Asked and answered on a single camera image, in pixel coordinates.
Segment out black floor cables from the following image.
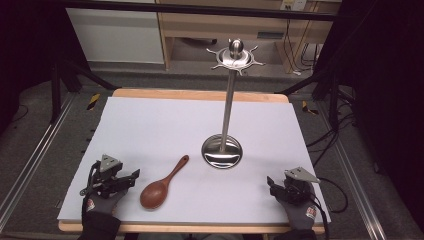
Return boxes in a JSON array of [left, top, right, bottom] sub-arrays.
[[305, 99, 358, 215]]

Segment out person's left hand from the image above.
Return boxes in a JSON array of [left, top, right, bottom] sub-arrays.
[[83, 188, 128, 218]]

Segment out steel utensil stand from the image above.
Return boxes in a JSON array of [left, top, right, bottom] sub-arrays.
[[200, 38, 267, 170]]

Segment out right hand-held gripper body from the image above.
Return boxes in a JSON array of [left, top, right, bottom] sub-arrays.
[[277, 166, 322, 206]]

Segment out yellow black striped marker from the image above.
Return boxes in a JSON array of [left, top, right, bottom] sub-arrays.
[[86, 92, 101, 112], [301, 100, 320, 116]]

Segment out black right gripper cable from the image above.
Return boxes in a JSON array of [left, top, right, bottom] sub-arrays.
[[309, 194, 331, 240]]

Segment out black hanging desk cables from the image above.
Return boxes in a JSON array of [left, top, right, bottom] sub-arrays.
[[282, 10, 326, 72]]

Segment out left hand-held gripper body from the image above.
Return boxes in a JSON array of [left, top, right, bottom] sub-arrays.
[[79, 153, 132, 200]]

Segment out white cabinet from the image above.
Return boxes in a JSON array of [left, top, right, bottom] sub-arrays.
[[65, 7, 166, 65]]

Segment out black metal frame leg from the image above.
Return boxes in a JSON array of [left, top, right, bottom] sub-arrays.
[[275, 66, 344, 131], [49, 58, 118, 125]]

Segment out white table mat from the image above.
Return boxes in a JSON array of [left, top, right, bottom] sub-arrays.
[[57, 96, 332, 225]]

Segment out person's right hand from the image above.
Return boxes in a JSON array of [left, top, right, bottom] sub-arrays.
[[279, 193, 325, 232]]

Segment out brown wooden spoon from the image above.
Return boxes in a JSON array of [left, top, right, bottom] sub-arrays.
[[139, 154, 190, 210]]

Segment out white wall power strip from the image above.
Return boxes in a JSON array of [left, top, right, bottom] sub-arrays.
[[280, 0, 308, 12]]

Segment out black metal frame bar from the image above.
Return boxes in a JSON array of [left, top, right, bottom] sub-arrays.
[[59, 0, 338, 22]]

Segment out aluminium floor rail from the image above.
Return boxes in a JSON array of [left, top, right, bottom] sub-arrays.
[[316, 99, 388, 240], [0, 91, 80, 232]]

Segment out light wooden desk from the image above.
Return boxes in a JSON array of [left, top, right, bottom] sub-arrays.
[[156, 0, 338, 74]]

